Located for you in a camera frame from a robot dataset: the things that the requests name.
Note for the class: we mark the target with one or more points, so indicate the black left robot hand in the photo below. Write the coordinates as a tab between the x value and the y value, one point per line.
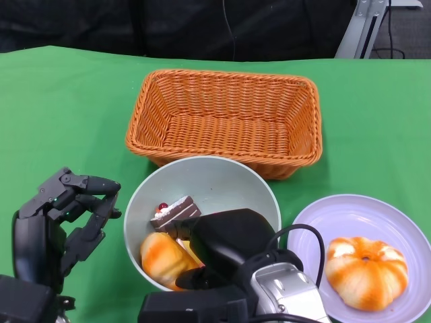
30	242

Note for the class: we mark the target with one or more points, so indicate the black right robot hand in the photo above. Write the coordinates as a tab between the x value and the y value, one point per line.
229	235

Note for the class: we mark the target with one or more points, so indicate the pale grey-green bowl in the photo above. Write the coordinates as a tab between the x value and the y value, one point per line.
215	181

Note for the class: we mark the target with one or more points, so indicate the long orange croissant bread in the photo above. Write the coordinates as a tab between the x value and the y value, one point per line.
161	255

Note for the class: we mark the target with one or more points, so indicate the round orange pumpkin-shaped bread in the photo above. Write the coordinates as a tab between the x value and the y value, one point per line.
367	276

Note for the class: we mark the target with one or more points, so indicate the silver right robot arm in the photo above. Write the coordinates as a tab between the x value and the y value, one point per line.
286	296

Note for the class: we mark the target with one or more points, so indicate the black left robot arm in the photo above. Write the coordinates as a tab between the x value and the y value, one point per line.
27	303

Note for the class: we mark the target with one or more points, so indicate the chocolate cake slice with cherry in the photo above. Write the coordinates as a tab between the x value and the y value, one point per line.
178	212

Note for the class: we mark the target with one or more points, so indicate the orange wicker basket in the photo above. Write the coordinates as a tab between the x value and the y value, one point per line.
229	131

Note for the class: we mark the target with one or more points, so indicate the lavender plate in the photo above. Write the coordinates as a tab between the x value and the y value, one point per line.
353	218

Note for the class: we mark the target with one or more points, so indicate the green tablecloth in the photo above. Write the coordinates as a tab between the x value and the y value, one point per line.
67	117

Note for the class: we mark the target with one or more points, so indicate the black fabric backdrop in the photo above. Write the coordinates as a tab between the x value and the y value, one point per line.
101	23

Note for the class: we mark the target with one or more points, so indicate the grey metal stand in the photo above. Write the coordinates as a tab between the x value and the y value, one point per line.
356	30

